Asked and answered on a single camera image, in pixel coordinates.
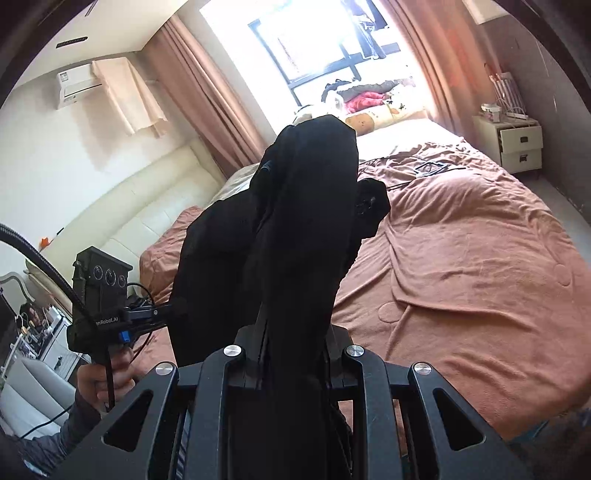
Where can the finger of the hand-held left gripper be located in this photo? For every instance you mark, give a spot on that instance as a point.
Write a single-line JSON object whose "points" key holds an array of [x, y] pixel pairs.
{"points": [[152, 313]]}

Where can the small white box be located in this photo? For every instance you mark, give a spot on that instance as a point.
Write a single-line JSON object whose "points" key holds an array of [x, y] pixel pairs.
{"points": [[490, 113]]}

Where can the bear print pillow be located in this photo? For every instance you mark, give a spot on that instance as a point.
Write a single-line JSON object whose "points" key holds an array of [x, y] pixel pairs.
{"points": [[364, 122]]}

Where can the person's left hand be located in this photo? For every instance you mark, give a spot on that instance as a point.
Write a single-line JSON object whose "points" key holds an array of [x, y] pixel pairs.
{"points": [[115, 374]]}

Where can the pink curtain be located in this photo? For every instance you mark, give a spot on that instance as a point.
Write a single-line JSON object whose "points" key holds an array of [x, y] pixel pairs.
{"points": [[452, 69], [207, 92]]}

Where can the white padded headboard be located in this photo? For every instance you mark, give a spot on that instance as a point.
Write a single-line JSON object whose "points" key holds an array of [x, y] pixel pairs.
{"points": [[138, 207]]}

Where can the cream bed sheet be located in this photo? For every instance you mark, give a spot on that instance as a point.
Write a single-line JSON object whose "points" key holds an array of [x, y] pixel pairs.
{"points": [[392, 138]]}

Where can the brown blanket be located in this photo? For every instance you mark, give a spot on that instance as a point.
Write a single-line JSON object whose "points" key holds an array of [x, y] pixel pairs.
{"points": [[461, 254]]}

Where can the white plush toy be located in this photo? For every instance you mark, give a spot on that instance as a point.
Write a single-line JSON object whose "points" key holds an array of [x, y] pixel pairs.
{"points": [[307, 113]]}

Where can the white nightstand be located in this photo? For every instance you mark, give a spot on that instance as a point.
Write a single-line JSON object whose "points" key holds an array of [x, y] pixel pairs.
{"points": [[519, 141]]}

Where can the dark clothes pile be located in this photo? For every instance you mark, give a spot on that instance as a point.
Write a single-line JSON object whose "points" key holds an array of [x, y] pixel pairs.
{"points": [[378, 86]]}

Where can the hanging clothes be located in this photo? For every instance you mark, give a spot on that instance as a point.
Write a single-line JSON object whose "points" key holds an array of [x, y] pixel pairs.
{"points": [[369, 27]]}

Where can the white air conditioner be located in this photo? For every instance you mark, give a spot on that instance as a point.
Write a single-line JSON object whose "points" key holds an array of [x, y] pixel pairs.
{"points": [[76, 83]]}

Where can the striped gift bag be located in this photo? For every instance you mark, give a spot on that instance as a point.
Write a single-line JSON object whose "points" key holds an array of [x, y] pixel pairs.
{"points": [[508, 92]]}

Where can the red cloth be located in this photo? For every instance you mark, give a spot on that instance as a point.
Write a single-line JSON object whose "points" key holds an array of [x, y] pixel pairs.
{"points": [[367, 101]]}

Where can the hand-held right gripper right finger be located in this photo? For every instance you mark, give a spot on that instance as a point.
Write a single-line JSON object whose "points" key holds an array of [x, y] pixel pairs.
{"points": [[339, 369]]}

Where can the person's left forearm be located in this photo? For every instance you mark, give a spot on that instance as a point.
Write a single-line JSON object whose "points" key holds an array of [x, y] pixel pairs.
{"points": [[51, 443]]}

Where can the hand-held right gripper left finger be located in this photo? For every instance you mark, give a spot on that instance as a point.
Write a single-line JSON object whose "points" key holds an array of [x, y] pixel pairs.
{"points": [[249, 364]]}

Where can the black pants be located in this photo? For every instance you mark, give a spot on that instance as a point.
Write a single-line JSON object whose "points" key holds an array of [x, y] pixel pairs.
{"points": [[300, 230]]}

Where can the cream cloth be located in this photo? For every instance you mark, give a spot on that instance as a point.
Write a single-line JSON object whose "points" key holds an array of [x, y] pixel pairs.
{"points": [[129, 97]]}

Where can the grey chair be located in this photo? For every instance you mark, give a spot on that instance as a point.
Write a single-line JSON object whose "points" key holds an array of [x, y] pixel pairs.
{"points": [[32, 392]]}

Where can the black square frame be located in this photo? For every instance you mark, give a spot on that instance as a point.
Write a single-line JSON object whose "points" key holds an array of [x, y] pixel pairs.
{"points": [[434, 165]]}

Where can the black ceiling vent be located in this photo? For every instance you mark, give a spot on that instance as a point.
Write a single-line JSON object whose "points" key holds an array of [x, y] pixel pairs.
{"points": [[71, 41]]}

